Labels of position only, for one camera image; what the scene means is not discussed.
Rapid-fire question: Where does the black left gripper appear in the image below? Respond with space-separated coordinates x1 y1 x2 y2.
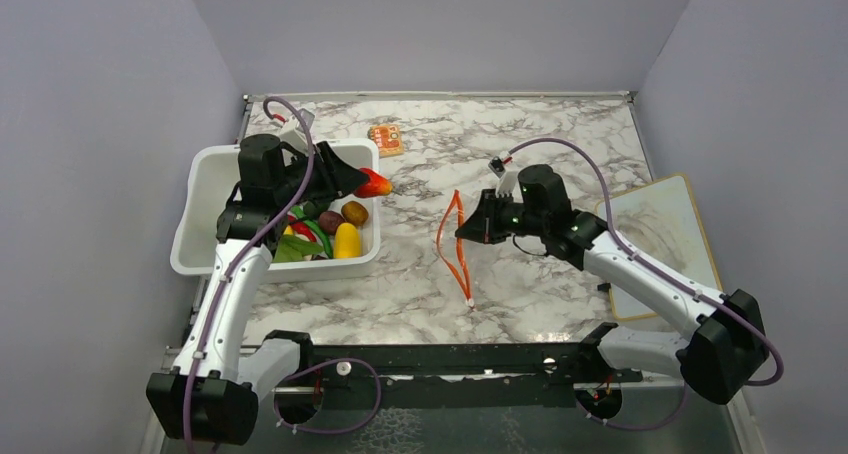
274 140 370 208

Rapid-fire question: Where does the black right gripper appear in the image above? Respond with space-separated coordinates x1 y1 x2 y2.
456 189 548 245

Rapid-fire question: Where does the clear orange-zipper zip bag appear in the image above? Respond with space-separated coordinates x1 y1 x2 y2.
435 189 531 311

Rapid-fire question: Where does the red bell pepper toy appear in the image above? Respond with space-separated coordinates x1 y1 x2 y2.
354 168 393 199

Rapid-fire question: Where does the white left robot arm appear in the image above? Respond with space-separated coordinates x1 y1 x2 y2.
146 134 368 446

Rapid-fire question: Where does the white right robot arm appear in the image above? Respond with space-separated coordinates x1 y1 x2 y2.
455 164 770 404

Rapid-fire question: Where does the dark green avocado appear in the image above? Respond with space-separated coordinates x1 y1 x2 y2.
302 201 331 220

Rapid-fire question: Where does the brown kiwi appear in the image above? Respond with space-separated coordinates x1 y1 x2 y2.
341 201 370 227

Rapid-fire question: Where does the purple passion fruit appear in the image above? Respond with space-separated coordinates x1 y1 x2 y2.
317 210 346 236

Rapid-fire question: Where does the green chili pepper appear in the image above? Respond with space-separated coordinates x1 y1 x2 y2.
291 206 334 259

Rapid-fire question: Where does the red chili pepper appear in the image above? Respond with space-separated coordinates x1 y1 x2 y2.
287 214 320 243

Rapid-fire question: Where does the yellow mango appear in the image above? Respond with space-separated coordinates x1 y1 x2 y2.
333 222 363 259

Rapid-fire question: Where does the green leaf vegetable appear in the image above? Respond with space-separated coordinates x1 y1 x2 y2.
272 234 324 263

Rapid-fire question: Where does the white plastic bin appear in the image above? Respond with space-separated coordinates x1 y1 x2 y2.
170 145 381 284

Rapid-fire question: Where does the white board yellow rim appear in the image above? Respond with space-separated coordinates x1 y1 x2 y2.
611 173 723 290

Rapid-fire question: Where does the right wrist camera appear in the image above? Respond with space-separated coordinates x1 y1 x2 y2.
488 151 518 197

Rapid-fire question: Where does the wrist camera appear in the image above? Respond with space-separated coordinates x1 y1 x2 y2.
273 114 307 152
488 151 518 197

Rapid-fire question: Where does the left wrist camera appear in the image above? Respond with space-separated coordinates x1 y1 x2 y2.
273 114 307 152

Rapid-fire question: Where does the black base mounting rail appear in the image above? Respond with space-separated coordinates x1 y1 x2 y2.
270 324 643 427

